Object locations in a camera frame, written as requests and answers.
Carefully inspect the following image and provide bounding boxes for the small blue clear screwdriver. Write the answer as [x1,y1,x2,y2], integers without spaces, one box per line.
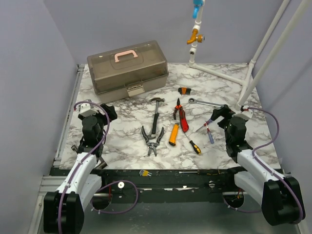
[206,121,214,144]

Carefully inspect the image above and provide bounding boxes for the red black utility knife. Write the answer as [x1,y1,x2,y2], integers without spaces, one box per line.
[179,107,189,133]

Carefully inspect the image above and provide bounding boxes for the orange black needle-nose pliers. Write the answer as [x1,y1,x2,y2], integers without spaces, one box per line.
[173,98,185,120]

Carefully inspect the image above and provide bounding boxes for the yellow black screwdriver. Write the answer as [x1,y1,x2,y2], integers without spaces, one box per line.
[184,133,201,155]

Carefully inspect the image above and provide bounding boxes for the taupe plastic tool box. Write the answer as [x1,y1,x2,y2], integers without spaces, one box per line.
[87,40,169,103]

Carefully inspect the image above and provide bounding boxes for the orange black utility knife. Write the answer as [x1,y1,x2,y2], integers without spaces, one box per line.
[169,123,179,146]

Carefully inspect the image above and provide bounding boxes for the black handled claw hammer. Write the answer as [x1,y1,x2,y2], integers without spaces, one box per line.
[149,97,165,139]

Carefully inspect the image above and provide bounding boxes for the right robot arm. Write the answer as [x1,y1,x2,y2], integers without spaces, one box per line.
[210,105,305,226]

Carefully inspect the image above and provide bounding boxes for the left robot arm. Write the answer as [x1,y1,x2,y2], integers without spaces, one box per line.
[43,100,117,234]

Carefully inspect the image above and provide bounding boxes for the chrome ratchet wrench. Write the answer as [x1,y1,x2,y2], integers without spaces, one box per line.
[188,98,223,109]

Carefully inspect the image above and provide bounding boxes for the black orange hex key set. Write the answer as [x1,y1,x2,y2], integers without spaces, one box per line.
[178,87,191,95]

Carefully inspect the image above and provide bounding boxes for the grey black tin snips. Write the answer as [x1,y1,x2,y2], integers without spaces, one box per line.
[141,125,165,157]

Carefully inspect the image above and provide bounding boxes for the long black screwdriver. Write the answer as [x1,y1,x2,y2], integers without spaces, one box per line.
[178,169,224,176]

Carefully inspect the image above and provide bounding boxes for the yellow hex key set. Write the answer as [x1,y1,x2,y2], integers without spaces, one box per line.
[139,170,152,176]

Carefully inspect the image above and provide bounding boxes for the orange brass faucet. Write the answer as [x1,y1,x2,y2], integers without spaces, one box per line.
[187,28,205,44]

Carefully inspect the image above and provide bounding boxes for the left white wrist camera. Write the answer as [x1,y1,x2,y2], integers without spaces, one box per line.
[79,103,97,117]

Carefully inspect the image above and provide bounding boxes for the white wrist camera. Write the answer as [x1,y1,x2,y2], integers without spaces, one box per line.
[236,106,253,121]
[79,103,97,117]

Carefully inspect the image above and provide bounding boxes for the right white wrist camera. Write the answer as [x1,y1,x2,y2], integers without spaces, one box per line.
[236,106,253,121]

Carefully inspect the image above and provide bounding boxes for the white pvc pipe frame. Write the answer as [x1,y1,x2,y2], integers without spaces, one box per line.
[188,0,312,111]

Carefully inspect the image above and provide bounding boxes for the black metal l bracket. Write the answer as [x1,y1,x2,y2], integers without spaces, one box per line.
[95,161,107,169]

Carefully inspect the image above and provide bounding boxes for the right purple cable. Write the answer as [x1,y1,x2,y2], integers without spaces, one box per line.
[222,107,304,221]

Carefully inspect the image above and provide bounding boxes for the black mounting rail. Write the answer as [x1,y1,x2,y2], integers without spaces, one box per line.
[48,167,291,203]

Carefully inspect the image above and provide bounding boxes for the aluminium extrusion frame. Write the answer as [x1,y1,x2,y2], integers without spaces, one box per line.
[27,64,85,234]

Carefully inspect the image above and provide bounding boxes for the blue valve handle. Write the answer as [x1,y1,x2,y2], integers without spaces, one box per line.
[193,0,204,19]

